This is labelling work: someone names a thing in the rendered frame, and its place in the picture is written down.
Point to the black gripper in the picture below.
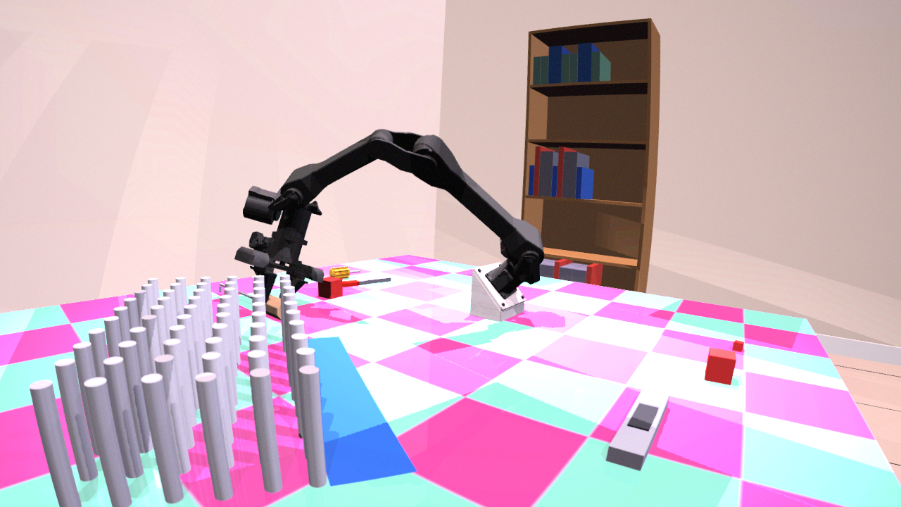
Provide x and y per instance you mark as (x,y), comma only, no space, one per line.
(286,248)

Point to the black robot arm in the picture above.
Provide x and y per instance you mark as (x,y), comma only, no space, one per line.
(428,158)

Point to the yellow ribbed screwdriver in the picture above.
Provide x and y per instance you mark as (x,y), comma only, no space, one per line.
(342,272)

